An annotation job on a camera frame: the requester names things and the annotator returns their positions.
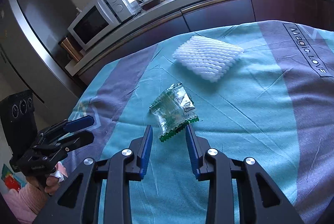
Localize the clear green snack wrapper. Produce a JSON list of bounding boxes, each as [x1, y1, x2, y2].
[[149, 83, 199, 142]]

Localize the white foam fruit net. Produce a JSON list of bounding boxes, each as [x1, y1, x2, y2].
[[173, 36, 244, 83]]

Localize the pink sleeve left forearm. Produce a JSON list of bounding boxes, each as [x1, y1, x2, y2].
[[4, 183, 49, 223]]

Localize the dark red kitchen cabinets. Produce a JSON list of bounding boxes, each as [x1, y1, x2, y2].
[[78, 0, 333, 85]]

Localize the person's left hand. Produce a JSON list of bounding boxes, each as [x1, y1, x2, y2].
[[25, 162, 68, 196]]

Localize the red green bags on floor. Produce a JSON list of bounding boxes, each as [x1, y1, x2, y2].
[[1, 164, 22, 192]]

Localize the copper travel mug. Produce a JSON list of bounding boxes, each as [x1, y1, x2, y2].
[[59, 37, 83, 63]]

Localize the teal and purple tablecloth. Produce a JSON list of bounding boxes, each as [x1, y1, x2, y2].
[[63, 21, 333, 223]]

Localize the silver refrigerator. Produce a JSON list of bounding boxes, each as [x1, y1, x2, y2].
[[1, 0, 87, 124]]

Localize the white microwave oven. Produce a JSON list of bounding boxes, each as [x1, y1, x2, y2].
[[68, 0, 141, 51]]

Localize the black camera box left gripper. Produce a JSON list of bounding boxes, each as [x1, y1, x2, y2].
[[1, 89, 37, 159]]

